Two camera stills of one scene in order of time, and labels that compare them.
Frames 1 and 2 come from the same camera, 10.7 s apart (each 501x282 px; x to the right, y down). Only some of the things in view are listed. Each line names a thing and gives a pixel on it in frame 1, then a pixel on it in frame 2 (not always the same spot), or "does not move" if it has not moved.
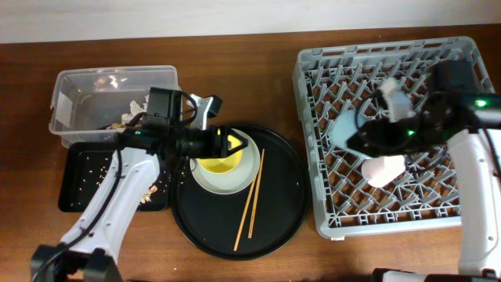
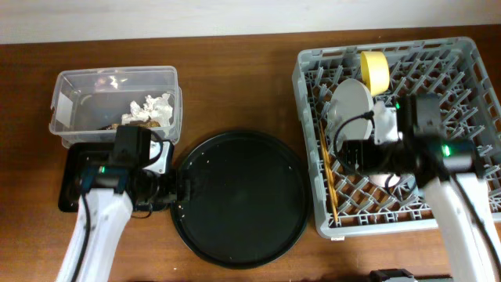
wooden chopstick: [245, 215] -> [329, 168]
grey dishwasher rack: [329, 80] does not move
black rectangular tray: [82, 166] does not move
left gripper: [215, 132] -> [170, 190]
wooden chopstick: [257, 192] -> [325, 148]
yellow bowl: [225, 165] -> [375, 71]
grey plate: [233, 181] -> [351, 97]
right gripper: [375, 139] -> [365, 161]
